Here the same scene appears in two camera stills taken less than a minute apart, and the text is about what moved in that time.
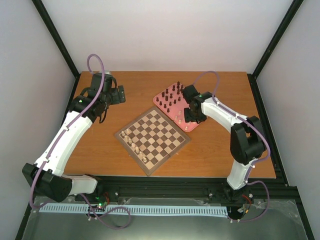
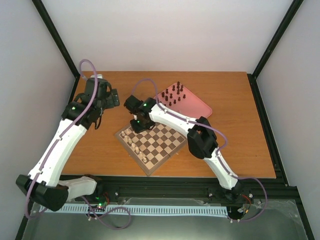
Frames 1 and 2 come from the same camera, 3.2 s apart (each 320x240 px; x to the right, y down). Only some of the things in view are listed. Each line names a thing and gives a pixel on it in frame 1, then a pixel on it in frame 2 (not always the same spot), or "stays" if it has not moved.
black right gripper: x=188 y=118 → x=137 y=130
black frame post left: x=60 y=43 stays
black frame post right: x=283 y=26 stays
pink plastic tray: x=173 y=101 stays
